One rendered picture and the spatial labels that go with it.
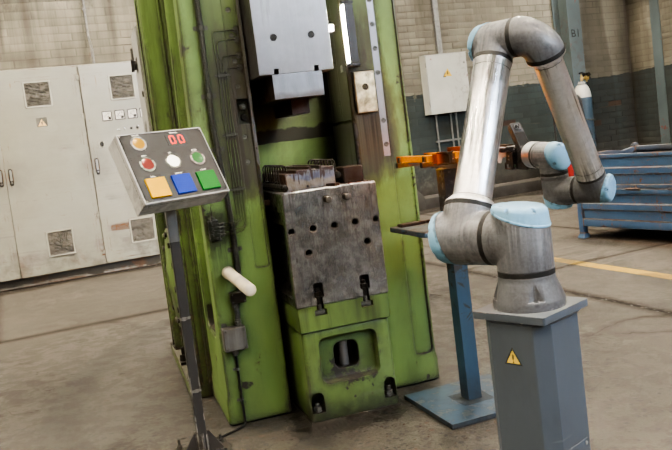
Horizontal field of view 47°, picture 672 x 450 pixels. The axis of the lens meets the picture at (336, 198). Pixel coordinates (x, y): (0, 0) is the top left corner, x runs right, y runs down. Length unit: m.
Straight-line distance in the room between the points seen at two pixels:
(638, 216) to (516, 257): 4.40
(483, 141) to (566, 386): 0.70
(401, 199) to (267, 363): 0.88
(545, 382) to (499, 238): 0.38
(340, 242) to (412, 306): 0.54
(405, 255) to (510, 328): 1.33
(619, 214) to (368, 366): 3.72
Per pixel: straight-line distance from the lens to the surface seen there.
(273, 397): 3.28
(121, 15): 8.97
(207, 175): 2.79
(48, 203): 8.08
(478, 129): 2.25
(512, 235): 2.05
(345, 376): 3.17
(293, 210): 2.96
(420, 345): 3.44
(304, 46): 3.06
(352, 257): 3.04
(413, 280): 3.38
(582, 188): 2.59
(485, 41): 2.37
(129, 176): 2.70
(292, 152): 3.51
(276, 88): 3.01
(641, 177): 6.36
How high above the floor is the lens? 1.11
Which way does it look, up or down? 5 degrees down
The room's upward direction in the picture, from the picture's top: 7 degrees counter-clockwise
